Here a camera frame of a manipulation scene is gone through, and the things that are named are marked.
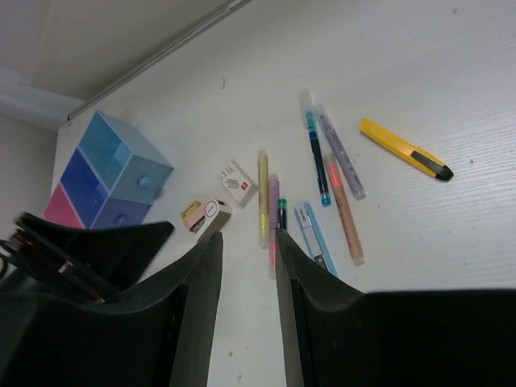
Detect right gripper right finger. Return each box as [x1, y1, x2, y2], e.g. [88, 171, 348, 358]
[276, 230, 515, 386]

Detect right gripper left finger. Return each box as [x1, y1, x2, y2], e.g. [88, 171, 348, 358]
[1, 232, 223, 386]

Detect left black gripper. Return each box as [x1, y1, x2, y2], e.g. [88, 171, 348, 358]
[1, 212, 174, 302]

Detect yellow small eraser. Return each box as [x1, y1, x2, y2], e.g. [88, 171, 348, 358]
[181, 200, 202, 227]

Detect pink beige correction tape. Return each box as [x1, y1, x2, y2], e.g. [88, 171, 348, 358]
[185, 198, 233, 242]

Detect white boxed eraser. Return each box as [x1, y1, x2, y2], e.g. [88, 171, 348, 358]
[218, 161, 258, 206]

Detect pink drawer box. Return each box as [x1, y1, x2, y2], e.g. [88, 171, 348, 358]
[43, 183, 84, 229]

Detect light blue drawer box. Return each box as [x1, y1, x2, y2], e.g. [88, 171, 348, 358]
[79, 111, 173, 205]

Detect purple grey marker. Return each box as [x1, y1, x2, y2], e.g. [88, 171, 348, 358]
[315, 105, 366, 200]

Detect pink highlighter pen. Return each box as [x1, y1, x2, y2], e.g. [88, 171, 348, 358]
[268, 174, 280, 279]

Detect orange highlighter pen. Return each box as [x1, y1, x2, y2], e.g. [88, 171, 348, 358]
[324, 153, 364, 266]

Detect yellow highlighter pen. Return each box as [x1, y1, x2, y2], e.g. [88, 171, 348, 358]
[257, 151, 269, 249]

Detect yellow utility knife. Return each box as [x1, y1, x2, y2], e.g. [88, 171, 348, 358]
[359, 119, 454, 182]

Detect blue black pen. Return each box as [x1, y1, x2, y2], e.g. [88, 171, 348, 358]
[299, 90, 331, 206]

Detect aluminium rail right side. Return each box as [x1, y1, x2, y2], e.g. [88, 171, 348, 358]
[67, 0, 251, 123]

